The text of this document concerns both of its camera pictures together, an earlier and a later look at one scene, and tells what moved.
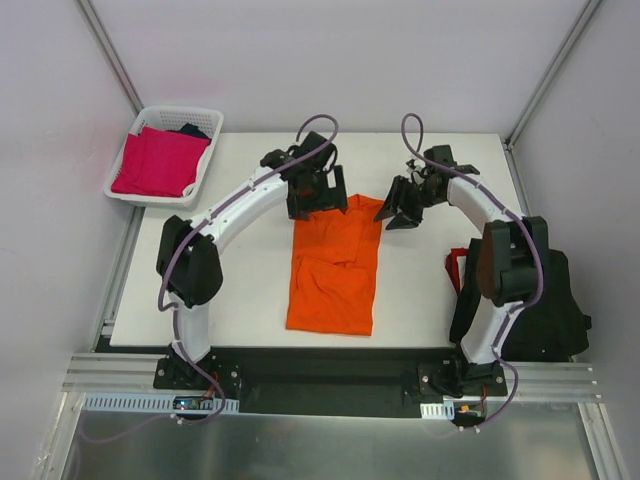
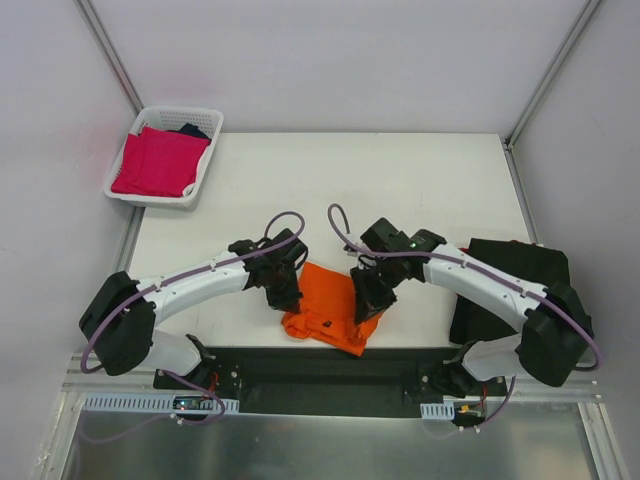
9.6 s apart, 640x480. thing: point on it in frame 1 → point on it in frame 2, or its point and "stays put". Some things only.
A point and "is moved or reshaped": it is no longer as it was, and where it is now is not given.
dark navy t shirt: (193, 130) stays put
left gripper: (316, 198) → (282, 282)
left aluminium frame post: (109, 51) stays put
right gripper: (409, 195) → (373, 284)
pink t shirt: (158, 162) stays put
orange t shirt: (334, 266) is moved or reshaped
